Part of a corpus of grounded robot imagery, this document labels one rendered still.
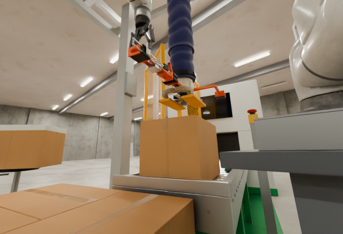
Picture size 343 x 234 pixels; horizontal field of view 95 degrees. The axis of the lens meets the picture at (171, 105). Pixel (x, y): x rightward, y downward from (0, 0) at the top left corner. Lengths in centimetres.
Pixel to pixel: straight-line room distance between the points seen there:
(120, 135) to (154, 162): 111
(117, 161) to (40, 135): 81
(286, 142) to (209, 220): 53
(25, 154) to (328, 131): 207
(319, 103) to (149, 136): 83
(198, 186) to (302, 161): 54
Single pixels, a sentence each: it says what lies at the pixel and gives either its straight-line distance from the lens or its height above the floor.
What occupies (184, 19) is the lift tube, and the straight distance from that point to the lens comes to 159.
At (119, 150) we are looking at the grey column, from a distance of 206.
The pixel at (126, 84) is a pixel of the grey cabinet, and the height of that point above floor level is 158.
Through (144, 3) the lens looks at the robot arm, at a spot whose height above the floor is 152.
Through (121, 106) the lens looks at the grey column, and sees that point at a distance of 213.
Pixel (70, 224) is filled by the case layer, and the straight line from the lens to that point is 69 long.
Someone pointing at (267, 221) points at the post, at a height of 28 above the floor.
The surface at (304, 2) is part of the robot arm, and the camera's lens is 49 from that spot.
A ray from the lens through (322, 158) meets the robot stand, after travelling 40.
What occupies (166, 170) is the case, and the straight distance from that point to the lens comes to 100.
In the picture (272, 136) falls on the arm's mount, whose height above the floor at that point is 79.
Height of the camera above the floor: 76
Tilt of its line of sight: 15 degrees up
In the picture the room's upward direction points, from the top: 2 degrees counter-clockwise
